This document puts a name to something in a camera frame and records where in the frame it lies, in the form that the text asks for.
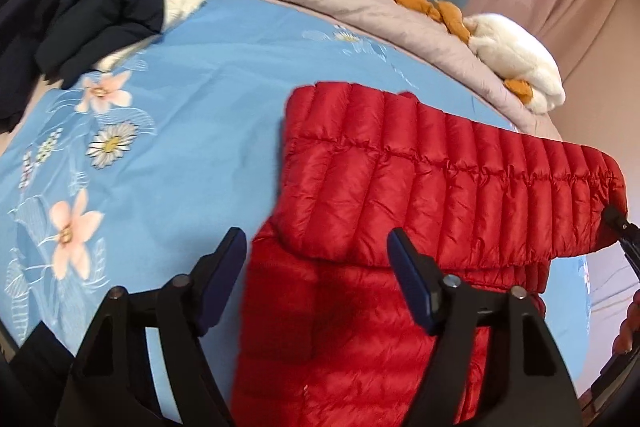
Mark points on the pink right curtain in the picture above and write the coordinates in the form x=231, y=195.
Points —
x=596, y=45

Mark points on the blue floral bed sheet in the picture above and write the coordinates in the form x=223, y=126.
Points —
x=136, y=195

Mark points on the white plush goose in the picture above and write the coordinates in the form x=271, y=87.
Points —
x=525, y=66

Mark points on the dark navy clothes pile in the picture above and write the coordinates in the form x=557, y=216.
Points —
x=61, y=40

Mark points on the red down jacket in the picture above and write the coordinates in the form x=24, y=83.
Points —
x=387, y=210

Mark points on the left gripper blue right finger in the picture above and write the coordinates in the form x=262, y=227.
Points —
x=419, y=279

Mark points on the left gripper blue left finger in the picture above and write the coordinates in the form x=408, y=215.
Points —
x=214, y=277

